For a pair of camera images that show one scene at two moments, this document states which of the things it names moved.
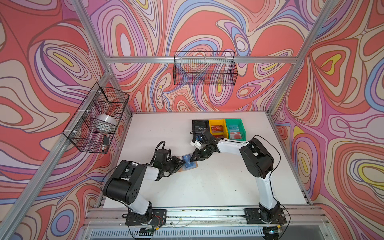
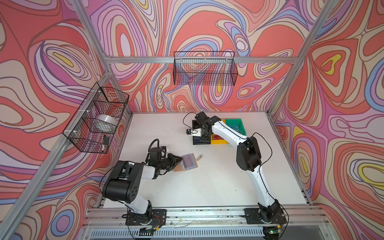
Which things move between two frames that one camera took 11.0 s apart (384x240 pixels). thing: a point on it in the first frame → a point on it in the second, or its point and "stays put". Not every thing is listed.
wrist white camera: [197, 144] → [196, 132]
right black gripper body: [206, 151] → [203, 131]
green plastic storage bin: [236, 130] stays put
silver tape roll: [106, 123] stays put
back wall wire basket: [205, 68] stays put
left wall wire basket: [93, 126] stays put
